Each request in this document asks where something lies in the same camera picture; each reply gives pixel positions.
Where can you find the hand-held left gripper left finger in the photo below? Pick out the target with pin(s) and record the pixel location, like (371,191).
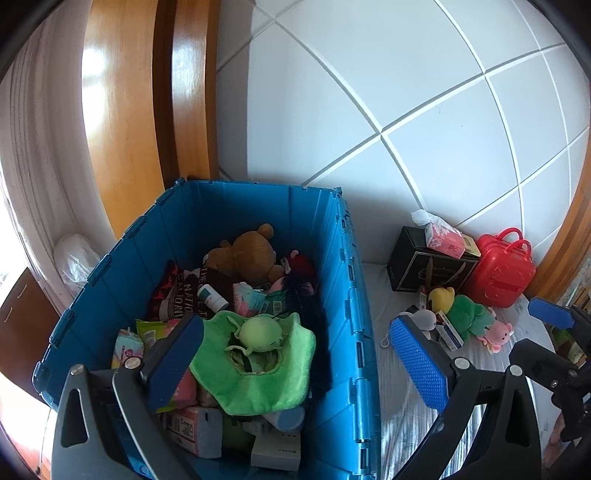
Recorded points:
(175,355)

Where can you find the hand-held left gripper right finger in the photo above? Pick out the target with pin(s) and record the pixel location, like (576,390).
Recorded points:
(418,364)

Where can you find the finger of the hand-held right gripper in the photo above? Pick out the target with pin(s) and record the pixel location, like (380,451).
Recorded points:
(540,364)
(551,313)

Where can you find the white rabbit toy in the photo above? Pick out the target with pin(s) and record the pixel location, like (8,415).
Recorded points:
(422,319)

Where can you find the small pink pig plush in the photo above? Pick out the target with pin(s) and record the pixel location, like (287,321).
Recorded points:
(496,334)

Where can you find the blue plastic storage container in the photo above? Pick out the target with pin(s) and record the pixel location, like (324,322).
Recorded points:
(138,258)

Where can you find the green wet wipes packet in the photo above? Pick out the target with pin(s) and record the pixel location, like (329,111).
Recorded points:
(154,328)

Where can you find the white blue small box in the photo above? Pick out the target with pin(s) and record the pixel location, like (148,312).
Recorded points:
(452,334)

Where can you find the white striped bed sheet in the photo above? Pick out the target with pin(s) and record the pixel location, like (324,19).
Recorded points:
(401,415)

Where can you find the dark printed cloth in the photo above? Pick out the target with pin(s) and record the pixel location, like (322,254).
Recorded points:
(184,295)

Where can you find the red toy suitcase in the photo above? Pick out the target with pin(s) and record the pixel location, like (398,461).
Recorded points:
(498,277)

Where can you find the small red white box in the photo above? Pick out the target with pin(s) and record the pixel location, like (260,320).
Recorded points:
(424,297)

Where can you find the small white bottle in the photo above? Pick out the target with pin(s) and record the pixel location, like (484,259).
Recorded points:
(210,295)

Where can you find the yellow plush toy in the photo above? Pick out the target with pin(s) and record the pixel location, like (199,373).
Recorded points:
(441,299)

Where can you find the green plush toy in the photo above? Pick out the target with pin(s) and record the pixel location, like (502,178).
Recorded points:
(471,316)

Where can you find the red striped box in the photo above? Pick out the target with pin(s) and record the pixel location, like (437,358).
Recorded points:
(189,429)

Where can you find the pink teal packet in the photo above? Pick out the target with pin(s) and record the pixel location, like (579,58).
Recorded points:
(244,297)

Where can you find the black gift box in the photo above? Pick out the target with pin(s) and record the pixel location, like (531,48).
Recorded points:
(406,267)

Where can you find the green pouch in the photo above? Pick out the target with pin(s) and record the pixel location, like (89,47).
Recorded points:
(236,434)

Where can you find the small beige box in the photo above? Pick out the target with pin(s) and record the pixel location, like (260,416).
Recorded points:
(472,247)

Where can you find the pink tissue pack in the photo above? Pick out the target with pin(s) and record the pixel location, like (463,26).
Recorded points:
(443,242)

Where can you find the brown teddy bear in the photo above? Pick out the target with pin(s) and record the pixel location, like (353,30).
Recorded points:
(249,254)

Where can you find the white bottle with blue cap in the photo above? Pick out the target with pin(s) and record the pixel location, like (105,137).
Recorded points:
(288,419)

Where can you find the white plastic bag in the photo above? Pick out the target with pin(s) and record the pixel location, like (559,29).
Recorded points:
(76,263)

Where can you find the white cardboard box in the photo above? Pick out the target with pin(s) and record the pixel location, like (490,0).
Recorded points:
(274,454)

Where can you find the red plush toy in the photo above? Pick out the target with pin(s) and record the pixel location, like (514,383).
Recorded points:
(302,263)

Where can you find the dark wooden nightstand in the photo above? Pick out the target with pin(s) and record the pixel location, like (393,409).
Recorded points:
(27,304)

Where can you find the white curtain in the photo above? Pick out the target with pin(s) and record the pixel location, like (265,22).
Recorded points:
(37,161)

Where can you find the wooden headboard frame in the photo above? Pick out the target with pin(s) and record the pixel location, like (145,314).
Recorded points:
(194,92)

